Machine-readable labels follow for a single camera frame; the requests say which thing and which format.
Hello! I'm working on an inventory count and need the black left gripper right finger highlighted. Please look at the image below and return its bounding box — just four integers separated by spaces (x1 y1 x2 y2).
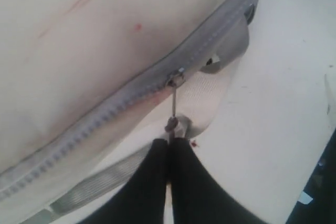
168 138 264 223

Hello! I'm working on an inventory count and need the white fabric backpack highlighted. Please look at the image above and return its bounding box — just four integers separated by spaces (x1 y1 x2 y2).
1 0 335 223

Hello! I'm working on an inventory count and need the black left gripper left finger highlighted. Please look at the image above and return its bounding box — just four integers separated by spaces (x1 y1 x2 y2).
81 139 168 224

